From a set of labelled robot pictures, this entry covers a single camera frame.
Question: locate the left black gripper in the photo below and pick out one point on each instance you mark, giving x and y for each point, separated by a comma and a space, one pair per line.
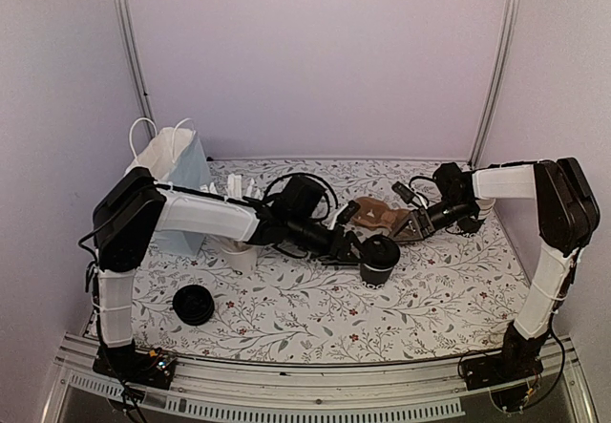
340, 257

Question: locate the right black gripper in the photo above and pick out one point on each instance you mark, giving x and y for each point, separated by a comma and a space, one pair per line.
418, 216

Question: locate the single black cup lid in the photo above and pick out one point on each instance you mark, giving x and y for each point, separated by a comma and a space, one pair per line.
379, 252

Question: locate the single black paper cup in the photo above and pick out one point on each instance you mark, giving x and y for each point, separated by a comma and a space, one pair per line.
373, 277

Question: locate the stack of paper cups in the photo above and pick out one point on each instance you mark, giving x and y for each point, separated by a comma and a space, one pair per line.
472, 223

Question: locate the stack of black lids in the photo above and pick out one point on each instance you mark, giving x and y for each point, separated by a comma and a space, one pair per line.
194, 305

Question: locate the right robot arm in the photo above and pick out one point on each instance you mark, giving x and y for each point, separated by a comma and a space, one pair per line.
567, 216

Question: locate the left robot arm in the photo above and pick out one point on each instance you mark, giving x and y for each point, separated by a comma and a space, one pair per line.
140, 206

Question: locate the brown cardboard cup carrier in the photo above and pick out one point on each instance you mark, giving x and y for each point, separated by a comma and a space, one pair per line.
376, 215

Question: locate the floral table mat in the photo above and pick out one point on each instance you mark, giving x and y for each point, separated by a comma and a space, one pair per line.
447, 295

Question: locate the white cup holding straws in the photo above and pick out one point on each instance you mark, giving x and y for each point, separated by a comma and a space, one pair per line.
243, 260

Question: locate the bundle of wrapped straws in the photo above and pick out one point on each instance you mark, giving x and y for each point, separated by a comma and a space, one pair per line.
236, 188

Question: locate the light blue paper bag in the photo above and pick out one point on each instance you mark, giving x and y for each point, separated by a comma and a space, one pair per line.
174, 155

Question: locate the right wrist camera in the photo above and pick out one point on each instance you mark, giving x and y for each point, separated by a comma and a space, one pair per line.
409, 196

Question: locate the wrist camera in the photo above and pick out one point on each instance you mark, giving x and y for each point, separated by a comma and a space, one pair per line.
344, 214
409, 196

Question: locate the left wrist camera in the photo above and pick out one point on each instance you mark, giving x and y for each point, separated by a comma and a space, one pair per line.
344, 214

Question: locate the front aluminium rail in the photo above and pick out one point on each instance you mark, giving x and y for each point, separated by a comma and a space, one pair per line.
210, 390

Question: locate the right aluminium frame post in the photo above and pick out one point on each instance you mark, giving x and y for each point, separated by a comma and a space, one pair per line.
502, 54

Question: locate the aluminium frame post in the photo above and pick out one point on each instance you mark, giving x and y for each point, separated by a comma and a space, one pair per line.
129, 41
502, 54

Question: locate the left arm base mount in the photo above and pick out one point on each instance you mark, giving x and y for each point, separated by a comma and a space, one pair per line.
154, 368

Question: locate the left aluminium frame post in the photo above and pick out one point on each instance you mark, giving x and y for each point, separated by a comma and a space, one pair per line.
129, 41

